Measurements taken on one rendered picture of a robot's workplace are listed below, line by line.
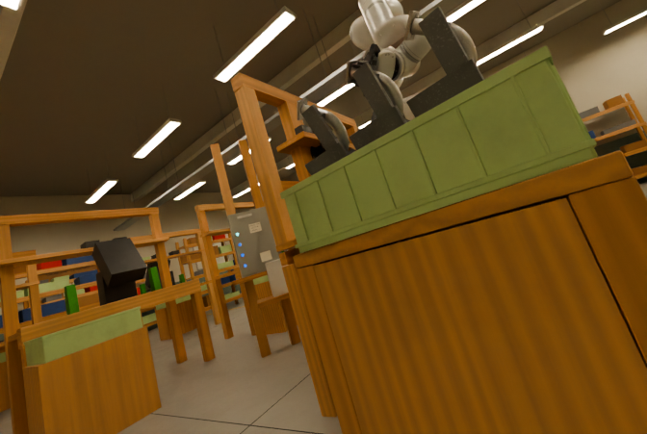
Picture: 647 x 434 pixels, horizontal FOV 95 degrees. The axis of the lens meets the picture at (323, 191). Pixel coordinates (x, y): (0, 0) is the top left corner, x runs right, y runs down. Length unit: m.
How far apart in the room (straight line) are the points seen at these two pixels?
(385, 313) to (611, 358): 0.34
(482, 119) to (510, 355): 0.38
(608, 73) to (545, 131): 10.79
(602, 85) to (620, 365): 10.77
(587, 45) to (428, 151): 11.00
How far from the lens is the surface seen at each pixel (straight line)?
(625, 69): 11.39
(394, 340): 0.70
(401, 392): 0.75
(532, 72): 0.56
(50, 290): 7.98
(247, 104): 1.89
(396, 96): 0.74
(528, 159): 0.54
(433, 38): 0.69
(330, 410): 1.81
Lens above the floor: 0.78
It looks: 11 degrees up
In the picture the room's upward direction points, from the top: 17 degrees counter-clockwise
